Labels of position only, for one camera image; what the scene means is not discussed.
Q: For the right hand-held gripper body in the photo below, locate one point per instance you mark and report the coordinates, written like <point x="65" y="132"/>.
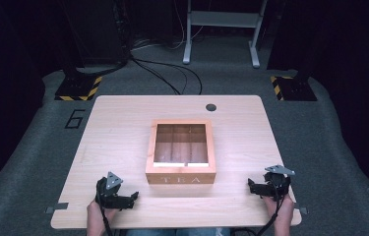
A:
<point x="278" y="182"/>

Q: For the person's right hand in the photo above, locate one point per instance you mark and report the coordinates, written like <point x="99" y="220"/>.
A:
<point x="280" y="206"/>

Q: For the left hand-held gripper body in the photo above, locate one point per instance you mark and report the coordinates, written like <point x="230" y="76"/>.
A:
<point x="110" y="191"/>

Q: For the white metal stand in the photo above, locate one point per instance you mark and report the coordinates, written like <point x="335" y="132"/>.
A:
<point x="224" y="19"/>

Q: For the black base plate striped edge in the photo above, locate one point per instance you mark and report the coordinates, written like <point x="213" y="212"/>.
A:
<point x="295" y="89"/>
<point x="78" y="88"/>

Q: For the person's left hand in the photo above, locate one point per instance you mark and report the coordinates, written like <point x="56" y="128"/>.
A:
<point x="97" y="211"/>

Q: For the grey tape strip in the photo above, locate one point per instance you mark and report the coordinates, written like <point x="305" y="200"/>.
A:
<point x="56" y="207"/>
<point x="301" y="209"/>

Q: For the wooden tea box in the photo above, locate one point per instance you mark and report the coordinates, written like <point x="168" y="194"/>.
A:
<point x="180" y="178"/>

